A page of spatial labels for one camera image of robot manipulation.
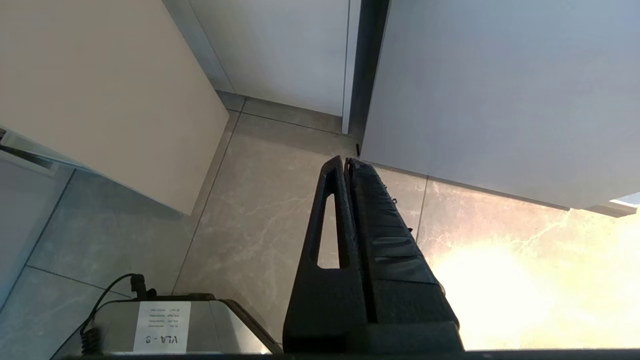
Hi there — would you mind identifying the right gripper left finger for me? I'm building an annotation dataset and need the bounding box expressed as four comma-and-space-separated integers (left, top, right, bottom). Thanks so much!
282, 155, 371, 351

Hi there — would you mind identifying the white cabinet door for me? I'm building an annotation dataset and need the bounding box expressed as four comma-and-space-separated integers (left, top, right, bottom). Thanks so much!
189, 0, 362, 135

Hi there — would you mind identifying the beige cabinet door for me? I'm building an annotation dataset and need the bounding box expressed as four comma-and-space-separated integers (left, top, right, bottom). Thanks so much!
0, 0, 231, 216

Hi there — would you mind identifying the large grey cabinet door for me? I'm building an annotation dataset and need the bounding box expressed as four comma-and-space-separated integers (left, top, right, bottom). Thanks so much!
361, 0, 640, 211

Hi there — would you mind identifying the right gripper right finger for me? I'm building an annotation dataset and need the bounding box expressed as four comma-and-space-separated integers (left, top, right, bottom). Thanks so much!
346, 158, 464, 351

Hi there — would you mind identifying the black cable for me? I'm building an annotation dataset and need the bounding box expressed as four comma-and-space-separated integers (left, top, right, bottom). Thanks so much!
80, 273, 157, 355

